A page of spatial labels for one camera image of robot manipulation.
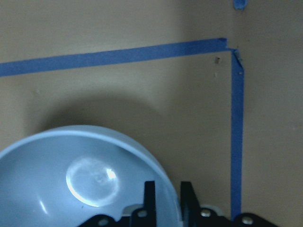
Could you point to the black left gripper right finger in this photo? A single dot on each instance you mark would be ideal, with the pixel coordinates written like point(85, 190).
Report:
point(190, 207)

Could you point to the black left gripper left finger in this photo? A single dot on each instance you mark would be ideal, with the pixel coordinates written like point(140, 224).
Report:
point(145, 216)

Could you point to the light blue bowl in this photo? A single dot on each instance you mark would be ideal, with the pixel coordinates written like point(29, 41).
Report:
point(63, 176)

